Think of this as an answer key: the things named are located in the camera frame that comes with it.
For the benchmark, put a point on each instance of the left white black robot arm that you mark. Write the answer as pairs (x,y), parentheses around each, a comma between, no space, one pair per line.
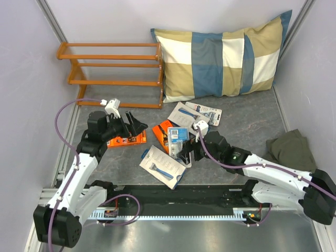
(61,220)

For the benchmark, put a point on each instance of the white box blue razor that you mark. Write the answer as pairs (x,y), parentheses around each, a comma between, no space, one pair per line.
(163,167)
(183,116)

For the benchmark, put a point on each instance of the clear blister razor pack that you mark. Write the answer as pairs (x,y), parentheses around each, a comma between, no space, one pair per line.
(176,137)

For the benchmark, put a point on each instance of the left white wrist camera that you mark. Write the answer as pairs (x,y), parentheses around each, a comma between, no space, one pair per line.
(110,106)

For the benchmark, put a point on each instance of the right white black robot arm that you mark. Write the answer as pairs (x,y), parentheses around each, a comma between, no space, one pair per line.
(270,183)

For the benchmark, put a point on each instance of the orange razor cartridge pack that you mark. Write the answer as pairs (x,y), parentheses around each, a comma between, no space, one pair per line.
(119,141)

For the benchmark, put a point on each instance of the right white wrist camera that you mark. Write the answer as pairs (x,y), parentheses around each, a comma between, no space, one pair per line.
(200,125)

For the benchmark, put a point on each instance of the orange wooden two-tier shelf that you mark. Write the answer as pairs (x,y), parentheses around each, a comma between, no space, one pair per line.
(114,64)

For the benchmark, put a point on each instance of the orange black razor pack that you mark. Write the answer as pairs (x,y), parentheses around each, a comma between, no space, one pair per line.
(160,131)

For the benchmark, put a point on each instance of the Gillette razor blister pack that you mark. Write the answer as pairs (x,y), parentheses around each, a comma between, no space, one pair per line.
(213,114)

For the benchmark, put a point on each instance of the blue beige checkered pillow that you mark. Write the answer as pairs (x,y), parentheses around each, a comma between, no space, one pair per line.
(223,64)

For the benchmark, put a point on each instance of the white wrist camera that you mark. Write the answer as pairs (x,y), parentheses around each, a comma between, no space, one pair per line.
(110,106)
(200,125)

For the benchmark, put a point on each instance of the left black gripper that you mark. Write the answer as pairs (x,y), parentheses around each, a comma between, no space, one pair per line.
(135,126)

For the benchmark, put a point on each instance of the olive green cloth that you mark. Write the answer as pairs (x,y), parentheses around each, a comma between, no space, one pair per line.
(291,150)

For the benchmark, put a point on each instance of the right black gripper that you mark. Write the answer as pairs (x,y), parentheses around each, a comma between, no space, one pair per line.
(188,146)

